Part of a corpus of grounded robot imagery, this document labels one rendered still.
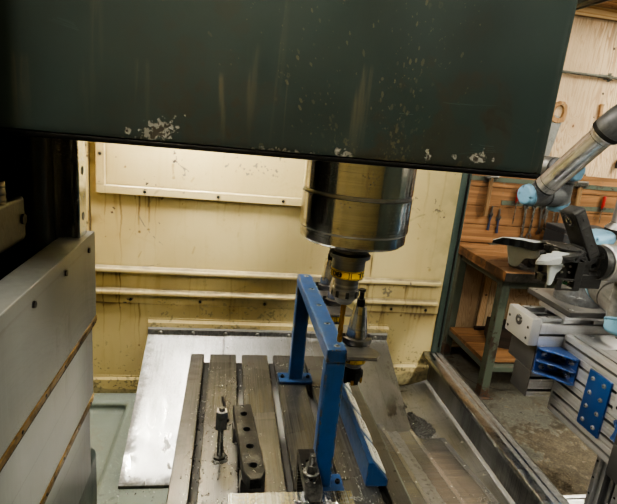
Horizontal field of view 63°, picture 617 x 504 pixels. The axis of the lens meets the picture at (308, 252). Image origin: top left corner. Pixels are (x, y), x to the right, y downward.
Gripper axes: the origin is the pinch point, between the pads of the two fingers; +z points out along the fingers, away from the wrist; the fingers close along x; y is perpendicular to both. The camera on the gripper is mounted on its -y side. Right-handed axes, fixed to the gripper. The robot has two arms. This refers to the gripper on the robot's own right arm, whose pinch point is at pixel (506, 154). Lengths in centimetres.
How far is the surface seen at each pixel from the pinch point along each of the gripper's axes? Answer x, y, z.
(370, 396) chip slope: -82, 73, -31
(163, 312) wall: -143, 46, 11
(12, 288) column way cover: -169, -6, -93
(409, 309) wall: -55, 53, -14
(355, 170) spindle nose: -127, -19, -104
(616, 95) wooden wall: 195, -17, 98
